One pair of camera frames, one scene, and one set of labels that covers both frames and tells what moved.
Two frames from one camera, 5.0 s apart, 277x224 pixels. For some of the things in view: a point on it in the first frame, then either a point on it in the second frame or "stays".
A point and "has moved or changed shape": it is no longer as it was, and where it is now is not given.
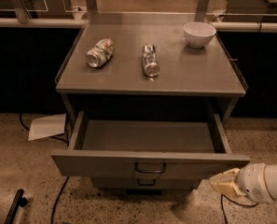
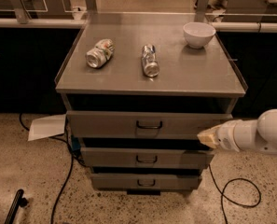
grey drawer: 159,148 has moved or changed shape
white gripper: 249,181 to 227,137
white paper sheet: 48,127 stays
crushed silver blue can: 149,61 stays
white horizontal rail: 81,23 stays
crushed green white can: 101,53 stays
